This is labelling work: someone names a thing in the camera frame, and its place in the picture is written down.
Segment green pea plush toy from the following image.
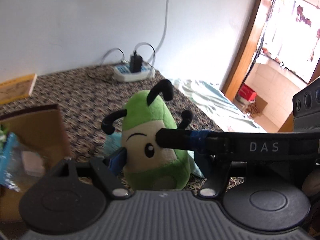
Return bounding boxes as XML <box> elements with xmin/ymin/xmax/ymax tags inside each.
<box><xmin>101</xmin><ymin>79</ymin><xmax>193</xmax><ymax>190</ymax></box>

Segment teal mesh bath pouf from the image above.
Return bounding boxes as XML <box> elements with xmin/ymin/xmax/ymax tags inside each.
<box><xmin>103</xmin><ymin>132</ymin><xmax>204</xmax><ymax>178</ymax></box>

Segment light green bed sheet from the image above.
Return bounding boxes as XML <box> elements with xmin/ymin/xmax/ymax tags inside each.
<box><xmin>171</xmin><ymin>79</ymin><xmax>266</xmax><ymax>133</ymax></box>

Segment patterned floral tablecloth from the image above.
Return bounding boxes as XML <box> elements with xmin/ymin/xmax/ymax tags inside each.
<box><xmin>0</xmin><ymin>63</ymin><xmax>245</xmax><ymax>193</ymax></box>

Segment red box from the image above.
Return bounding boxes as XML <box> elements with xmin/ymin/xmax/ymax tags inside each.
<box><xmin>238</xmin><ymin>83</ymin><xmax>257</xmax><ymax>101</ymax></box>

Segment cardboard box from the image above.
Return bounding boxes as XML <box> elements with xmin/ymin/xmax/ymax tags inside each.
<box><xmin>1</xmin><ymin>104</ymin><xmax>73</xmax><ymax>223</ymax></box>

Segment black charger plug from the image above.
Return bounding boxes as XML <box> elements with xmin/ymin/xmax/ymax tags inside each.
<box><xmin>129</xmin><ymin>50</ymin><xmax>143</xmax><ymax>73</ymax></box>

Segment white power strip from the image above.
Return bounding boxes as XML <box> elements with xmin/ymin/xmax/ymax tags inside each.
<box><xmin>112</xmin><ymin>63</ymin><xmax>156</xmax><ymax>83</ymax></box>

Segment yellow book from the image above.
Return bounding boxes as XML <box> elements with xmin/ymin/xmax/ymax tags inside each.
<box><xmin>0</xmin><ymin>74</ymin><xmax>37</xmax><ymax>105</ymax></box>

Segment black camera box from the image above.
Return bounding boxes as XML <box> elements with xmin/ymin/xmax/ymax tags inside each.
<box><xmin>292</xmin><ymin>77</ymin><xmax>320</xmax><ymax>132</ymax></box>

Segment wooden door frame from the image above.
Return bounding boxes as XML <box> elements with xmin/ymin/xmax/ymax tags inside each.
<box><xmin>221</xmin><ymin>0</ymin><xmax>320</xmax><ymax>133</ymax></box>

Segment white cable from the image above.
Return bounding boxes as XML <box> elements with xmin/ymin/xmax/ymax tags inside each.
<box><xmin>100</xmin><ymin>0</ymin><xmax>174</xmax><ymax>68</ymax></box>

